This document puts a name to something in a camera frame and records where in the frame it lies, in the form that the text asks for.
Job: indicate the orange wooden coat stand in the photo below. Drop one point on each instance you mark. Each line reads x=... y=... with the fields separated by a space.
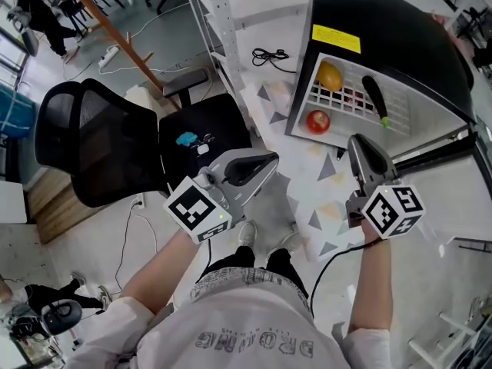
x=115 y=33

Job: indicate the red apple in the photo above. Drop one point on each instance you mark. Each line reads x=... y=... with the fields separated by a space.
x=318 y=122

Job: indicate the dark purple eggplant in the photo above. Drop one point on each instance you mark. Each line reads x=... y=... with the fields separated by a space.
x=374 y=98

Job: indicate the white earbuds case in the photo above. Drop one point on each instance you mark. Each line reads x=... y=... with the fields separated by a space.
x=203 y=149

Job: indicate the white cabinet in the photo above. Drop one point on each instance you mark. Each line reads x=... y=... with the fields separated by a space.
x=11 y=202

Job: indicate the white metal shelf rack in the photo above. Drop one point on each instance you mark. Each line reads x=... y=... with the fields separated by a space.
x=227 y=25

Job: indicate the small blue crumpled item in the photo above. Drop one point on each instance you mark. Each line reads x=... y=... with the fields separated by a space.
x=186 y=138

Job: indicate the person's white shoe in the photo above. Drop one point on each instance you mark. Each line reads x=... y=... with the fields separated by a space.
x=286 y=242
x=247 y=235

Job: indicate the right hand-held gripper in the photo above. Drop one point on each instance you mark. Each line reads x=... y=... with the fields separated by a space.
x=392 y=210

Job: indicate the person's white printed shirt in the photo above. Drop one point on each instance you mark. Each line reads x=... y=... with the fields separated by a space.
x=230 y=333

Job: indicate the person's black trousers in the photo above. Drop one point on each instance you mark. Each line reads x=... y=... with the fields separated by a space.
x=269 y=267

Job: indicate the blue wrapped crate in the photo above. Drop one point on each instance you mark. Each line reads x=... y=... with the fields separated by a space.
x=15 y=110

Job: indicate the person's right white shoe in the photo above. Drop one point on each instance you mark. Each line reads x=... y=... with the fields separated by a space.
x=286 y=242

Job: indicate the black white-rimmed chair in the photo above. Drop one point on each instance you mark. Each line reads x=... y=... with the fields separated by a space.
x=61 y=315

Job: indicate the person's right forearm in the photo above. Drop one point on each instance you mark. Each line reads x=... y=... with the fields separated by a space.
x=371 y=283

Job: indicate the triangle patterned tablecloth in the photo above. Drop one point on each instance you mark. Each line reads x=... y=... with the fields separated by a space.
x=330 y=206

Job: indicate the person's left white shoe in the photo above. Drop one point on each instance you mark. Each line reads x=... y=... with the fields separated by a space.
x=247 y=235

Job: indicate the person's left forearm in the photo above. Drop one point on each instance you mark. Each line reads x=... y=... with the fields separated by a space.
x=161 y=275

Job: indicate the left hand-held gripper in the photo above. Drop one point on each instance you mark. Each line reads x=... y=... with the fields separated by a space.
x=198 y=208

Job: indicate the black mini fridge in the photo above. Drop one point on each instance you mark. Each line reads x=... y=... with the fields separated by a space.
x=384 y=21

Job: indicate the white stool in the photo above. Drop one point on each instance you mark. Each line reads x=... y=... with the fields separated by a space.
x=449 y=333

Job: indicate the black mesh office chair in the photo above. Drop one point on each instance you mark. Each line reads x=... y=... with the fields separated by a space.
x=96 y=137

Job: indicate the wooden plank crate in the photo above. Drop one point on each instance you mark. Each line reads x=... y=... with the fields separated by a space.
x=61 y=210

